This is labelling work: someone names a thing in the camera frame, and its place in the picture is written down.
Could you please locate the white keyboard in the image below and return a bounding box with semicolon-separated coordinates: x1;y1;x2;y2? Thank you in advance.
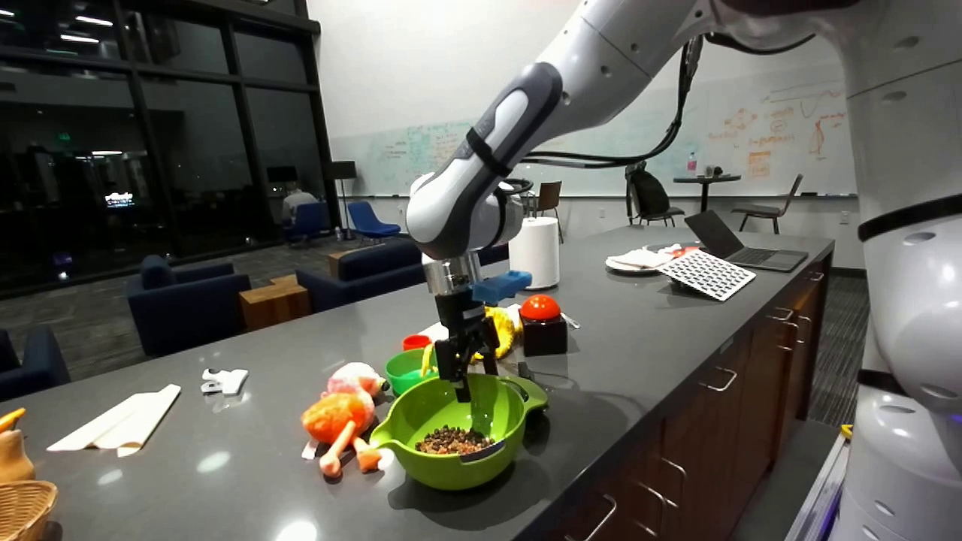
654;246;762;305

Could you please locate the small crumpled white paper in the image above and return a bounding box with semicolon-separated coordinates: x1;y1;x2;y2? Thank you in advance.
199;365;252;398

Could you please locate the black round table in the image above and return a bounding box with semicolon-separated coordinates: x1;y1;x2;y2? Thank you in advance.
670;169;746;216

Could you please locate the dark wood counter cabinet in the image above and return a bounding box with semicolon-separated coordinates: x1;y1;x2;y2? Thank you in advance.
521;252;836;541

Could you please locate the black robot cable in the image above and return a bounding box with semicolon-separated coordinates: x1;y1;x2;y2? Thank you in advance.
518;31;710;170

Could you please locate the orange toy chicken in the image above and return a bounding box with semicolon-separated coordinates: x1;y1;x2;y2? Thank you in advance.
302;386;388;483

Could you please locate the white paper towel roll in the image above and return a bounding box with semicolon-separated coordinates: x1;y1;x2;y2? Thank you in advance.
505;213;561;295

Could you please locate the wooden crate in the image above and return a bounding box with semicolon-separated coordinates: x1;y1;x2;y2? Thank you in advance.
238;269;315;332

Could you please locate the dark open laptop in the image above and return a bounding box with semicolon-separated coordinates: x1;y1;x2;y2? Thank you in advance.
681;207;812;276

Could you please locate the black office chair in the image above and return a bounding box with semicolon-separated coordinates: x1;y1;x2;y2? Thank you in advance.
623;160;687;232

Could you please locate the small green bowl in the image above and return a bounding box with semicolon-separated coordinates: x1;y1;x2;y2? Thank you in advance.
383;341;446;398

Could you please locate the long folded white paper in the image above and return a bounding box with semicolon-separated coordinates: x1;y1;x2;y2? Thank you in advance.
45;380;187;460

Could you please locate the grey side chair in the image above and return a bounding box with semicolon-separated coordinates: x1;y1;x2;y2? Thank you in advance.
729;170;810;236

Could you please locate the wooden bowl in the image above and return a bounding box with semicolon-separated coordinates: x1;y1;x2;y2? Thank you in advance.
0;478;63;541

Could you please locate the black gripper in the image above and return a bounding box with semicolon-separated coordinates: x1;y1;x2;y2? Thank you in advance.
433;284;503;406

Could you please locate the wooden figurine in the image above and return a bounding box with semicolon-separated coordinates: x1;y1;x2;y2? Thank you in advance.
0;406;38;483

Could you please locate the seated person white shirt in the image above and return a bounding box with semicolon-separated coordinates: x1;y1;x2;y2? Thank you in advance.
275;181;324;242

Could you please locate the green bowl with handles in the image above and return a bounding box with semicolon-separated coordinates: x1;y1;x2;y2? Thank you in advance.
367;370;549;494

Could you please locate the red tomato toy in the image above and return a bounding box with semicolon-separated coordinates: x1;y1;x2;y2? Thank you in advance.
518;292;571;356

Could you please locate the bright blue chair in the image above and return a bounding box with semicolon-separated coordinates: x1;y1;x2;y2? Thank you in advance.
344;198;405;242

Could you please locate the pink toy meat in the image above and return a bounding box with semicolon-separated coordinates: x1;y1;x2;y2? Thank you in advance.
324;359;390;401

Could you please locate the dark blue armchair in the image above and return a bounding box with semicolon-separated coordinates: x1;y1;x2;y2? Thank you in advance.
0;325;74;406
125;252;255;359

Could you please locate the brown wooden chair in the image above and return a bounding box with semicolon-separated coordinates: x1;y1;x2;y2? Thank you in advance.
529;176;569;219

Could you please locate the dark blue sofa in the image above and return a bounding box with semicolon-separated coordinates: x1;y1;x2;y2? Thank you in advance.
296;235;430;311

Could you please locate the coffee beans and grains pile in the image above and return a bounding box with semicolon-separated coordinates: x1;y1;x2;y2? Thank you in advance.
415;425;500;460

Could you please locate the white plate with papers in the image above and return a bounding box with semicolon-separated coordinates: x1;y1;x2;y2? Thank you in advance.
605;242;686;278

